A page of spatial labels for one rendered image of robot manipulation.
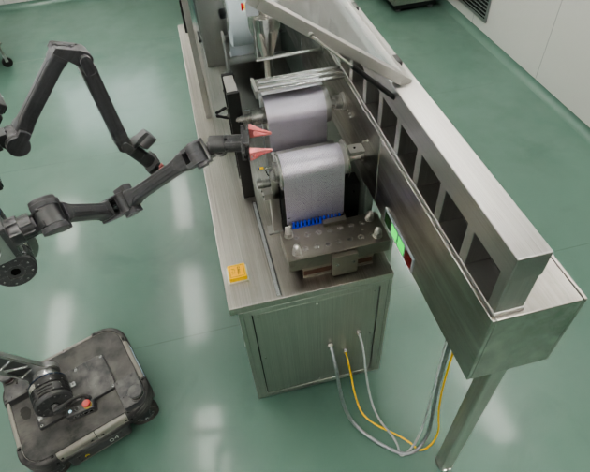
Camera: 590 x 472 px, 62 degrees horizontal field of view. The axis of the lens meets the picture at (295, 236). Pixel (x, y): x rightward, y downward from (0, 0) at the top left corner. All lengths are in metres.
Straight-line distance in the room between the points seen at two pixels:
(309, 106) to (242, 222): 0.59
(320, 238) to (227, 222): 0.48
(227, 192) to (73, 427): 1.29
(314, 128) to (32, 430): 1.86
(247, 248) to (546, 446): 1.70
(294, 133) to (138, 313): 1.62
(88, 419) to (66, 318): 0.86
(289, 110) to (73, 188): 2.51
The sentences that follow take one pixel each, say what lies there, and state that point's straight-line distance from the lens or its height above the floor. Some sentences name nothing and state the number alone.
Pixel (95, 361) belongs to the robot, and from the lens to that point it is 2.73.
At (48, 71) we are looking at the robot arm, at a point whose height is 1.64.
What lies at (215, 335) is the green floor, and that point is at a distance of 2.92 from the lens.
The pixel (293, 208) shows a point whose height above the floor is 1.10.
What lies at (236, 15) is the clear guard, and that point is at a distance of 2.60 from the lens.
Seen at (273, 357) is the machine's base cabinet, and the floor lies 0.47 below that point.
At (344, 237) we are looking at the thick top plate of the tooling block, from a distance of 1.91.
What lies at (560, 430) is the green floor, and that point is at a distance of 2.85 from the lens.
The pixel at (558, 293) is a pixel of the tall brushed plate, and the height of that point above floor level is 1.44.
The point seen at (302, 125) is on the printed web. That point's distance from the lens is 1.98.
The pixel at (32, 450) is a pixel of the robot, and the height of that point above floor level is 0.24.
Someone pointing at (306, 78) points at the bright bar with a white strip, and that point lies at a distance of 2.00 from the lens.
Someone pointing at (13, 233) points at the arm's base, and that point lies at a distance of 1.59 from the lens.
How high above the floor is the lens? 2.45
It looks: 48 degrees down
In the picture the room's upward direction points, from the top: 4 degrees counter-clockwise
